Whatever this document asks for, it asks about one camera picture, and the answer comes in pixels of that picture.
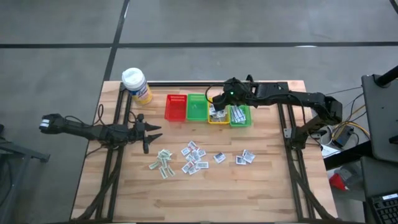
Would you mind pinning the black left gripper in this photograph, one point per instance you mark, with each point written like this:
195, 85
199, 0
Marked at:
140, 133

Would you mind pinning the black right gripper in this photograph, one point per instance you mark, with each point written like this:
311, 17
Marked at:
220, 101

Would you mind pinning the blue striped bandage packet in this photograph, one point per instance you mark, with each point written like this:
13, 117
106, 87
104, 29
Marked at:
243, 117
234, 114
239, 114

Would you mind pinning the white sachet red blue print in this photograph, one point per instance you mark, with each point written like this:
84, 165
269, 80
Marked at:
201, 152
201, 165
186, 168
194, 156
193, 170
185, 151
192, 145

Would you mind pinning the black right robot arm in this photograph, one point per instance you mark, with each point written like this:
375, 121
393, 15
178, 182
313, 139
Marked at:
280, 93

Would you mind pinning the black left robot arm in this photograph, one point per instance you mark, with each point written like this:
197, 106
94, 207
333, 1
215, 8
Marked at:
87, 130

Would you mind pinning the yellow plastic basket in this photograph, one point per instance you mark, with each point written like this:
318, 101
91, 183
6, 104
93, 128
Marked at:
218, 123

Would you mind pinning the green plastic basket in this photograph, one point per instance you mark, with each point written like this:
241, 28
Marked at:
197, 107
247, 116

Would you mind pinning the red plastic basket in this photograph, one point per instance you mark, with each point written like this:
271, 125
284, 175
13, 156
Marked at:
175, 107

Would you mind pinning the Lysol wipes canister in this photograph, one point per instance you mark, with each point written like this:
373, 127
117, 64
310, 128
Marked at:
136, 85

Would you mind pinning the silver mounting plate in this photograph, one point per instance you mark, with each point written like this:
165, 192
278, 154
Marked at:
287, 132

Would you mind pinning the white paper sheet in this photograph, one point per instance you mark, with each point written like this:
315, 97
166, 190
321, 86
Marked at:
327, 151

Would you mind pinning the black power brick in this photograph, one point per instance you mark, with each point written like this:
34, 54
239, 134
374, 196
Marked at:
342, 138

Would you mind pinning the black tripod stand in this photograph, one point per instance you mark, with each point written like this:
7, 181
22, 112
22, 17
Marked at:
18, 152

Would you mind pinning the red floor object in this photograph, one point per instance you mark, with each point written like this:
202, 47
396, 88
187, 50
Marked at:
338, 182

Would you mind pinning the grey side table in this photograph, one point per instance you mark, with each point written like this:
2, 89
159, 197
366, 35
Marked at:
381, 118

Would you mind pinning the dark grey desk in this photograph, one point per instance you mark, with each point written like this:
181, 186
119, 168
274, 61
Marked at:
373, 177

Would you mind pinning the black keyboard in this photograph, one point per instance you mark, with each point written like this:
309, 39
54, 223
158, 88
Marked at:
385, 207

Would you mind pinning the black aluminium rig frame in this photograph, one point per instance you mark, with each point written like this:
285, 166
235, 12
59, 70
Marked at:
155, 84

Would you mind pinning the thick black post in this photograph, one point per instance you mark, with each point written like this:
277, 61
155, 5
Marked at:
387, 76

